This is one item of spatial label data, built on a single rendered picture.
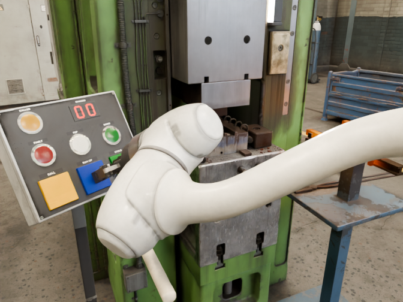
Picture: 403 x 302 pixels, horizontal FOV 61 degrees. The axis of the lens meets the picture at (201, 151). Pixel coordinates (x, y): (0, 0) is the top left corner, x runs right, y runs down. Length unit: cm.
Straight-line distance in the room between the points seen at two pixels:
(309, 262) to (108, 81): 164
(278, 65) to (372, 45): 857
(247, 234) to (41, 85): 537
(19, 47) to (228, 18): 532
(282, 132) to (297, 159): 115
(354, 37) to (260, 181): 992
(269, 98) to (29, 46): 521
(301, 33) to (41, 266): 194
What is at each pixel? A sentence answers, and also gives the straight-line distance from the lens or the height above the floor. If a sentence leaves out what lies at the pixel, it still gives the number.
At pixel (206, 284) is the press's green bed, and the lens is 153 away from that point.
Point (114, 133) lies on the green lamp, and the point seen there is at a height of 109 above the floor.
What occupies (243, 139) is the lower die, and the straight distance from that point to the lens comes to 133.
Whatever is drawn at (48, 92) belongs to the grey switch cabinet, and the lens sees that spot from 643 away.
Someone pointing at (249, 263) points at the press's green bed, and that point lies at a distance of 158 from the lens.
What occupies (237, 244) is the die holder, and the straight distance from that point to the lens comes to 147.
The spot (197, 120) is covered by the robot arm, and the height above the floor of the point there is 124.
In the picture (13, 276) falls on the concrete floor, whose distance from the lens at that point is 238.
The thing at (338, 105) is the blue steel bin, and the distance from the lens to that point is 524.
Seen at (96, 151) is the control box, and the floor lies 106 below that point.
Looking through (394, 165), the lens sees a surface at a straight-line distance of 120.
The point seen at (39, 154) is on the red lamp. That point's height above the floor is 109.
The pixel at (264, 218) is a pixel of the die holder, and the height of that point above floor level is 62.
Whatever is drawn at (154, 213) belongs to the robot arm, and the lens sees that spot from 50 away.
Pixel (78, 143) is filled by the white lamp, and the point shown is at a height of 109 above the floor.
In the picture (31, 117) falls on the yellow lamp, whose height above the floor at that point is 117.
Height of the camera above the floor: 140
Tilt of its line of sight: 21 degrees down
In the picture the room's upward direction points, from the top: straight up
